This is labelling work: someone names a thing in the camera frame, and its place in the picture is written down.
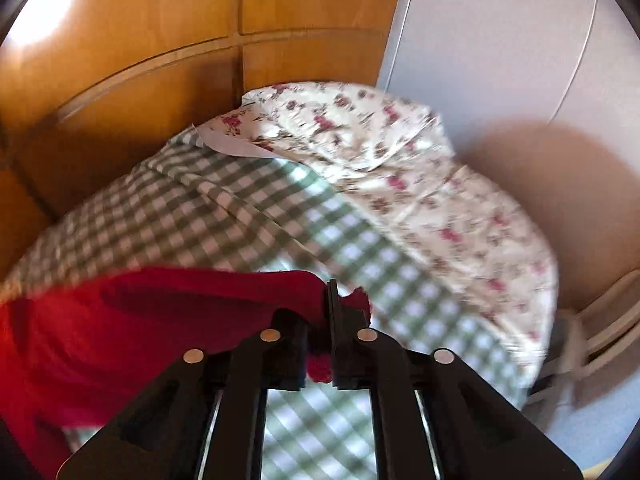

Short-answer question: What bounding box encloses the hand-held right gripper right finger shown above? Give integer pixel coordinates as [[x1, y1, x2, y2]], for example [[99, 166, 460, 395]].
[[326, 279, 584, 480]]

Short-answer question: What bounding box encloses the red knitted garment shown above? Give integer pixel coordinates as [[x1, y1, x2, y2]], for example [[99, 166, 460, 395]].
[[0, 267, 372, 480]]

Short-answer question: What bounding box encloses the wooden wardrobe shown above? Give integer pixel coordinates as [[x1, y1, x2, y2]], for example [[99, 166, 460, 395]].
[[0, 0, 409, 282]]

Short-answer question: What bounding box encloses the floral bed sheet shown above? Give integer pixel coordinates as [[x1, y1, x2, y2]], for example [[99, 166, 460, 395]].
[[199, 81, 561, 397]]

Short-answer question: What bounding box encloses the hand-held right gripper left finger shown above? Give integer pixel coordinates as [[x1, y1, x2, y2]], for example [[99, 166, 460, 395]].
[[56, 309, 308, 480]]

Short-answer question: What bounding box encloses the white door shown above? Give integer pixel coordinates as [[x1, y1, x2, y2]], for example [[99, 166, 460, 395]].
[[375, 0, 640, 128]]

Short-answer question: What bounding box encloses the green checked blanket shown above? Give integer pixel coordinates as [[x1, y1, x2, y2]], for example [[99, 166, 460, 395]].
[[0, 126, 532, 480]]

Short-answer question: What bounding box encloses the white slatted furniture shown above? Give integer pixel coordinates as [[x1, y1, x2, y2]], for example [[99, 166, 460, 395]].
[[525, 269, 640, 411]]

